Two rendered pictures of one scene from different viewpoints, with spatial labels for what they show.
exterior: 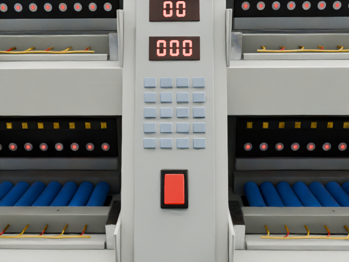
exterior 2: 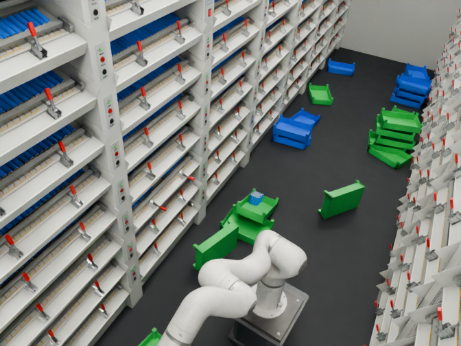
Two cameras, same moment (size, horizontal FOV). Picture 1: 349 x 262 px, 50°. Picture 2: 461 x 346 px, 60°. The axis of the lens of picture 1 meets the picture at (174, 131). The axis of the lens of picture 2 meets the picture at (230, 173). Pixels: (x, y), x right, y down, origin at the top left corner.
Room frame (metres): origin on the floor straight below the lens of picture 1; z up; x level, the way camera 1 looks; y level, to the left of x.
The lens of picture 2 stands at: (-0.53, 1.62, 1.98)
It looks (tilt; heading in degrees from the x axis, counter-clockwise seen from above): 40 degrees down; 293
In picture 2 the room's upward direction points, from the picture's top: 5 degrees clockwise
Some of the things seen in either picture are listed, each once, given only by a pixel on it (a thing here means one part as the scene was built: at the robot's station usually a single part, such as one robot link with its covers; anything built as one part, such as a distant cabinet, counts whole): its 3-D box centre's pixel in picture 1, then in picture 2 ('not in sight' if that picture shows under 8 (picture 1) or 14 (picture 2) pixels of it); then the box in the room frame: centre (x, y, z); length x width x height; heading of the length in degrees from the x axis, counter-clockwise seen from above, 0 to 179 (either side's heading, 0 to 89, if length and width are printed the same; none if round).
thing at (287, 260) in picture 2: not in sight; (282, 263); (-0.35, 0.55, 0.61); 0.19 x 0.12 x 0.24; 167
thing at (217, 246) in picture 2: not in sight; (215, 246); (0.12, 0.22, 0.10); 0.30 x 0.08 x 0.20; 72
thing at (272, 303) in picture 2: not in sight; (269, 289); (-0.32, 0.54, 0.39); 0.19 x 0.19 x 0.18
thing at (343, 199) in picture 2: not in sight; (341, 199); (-0.46, -0.58, 0.10); 0.30 x 0.08 x 0.20; 53
